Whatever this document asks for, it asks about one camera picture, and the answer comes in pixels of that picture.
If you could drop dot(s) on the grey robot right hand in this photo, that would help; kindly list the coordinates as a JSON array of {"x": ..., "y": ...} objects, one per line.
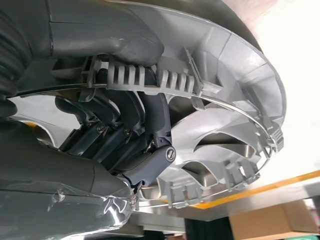
[{"x": 62, "y": 165}]

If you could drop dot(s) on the brown cardboard box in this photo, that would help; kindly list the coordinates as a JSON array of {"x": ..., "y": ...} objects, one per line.
[{"x": 275, "y": 222}]

